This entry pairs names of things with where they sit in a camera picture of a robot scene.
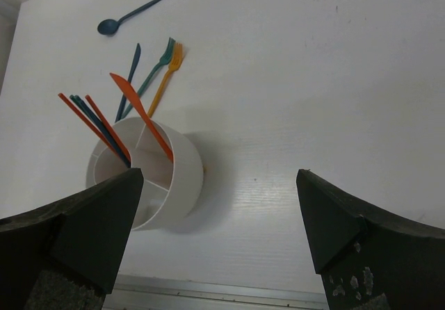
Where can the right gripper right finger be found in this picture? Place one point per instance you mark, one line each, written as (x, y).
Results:
(367, 257)

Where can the orange plastic knife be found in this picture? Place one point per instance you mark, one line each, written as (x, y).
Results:
(135, 101)

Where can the aluminium frame rail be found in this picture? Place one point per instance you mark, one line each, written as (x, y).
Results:
(132, 292)

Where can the white divided round container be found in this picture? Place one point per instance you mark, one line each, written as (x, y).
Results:
(170, 189)

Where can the dark teal chopstick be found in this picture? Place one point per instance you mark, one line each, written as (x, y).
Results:
(116, 147)

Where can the dark blue plastic spoon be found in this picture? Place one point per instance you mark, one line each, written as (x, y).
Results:
(110, 26)

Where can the teal plastic fork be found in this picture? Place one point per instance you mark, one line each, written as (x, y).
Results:
(163, 60)

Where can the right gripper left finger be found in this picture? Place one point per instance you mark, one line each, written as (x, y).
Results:
(66, 254)

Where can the dark blue plastic knife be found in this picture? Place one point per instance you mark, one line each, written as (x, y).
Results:
(135, 61)

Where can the orange-yellow plastic fork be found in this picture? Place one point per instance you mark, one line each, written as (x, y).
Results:
(175, 64)

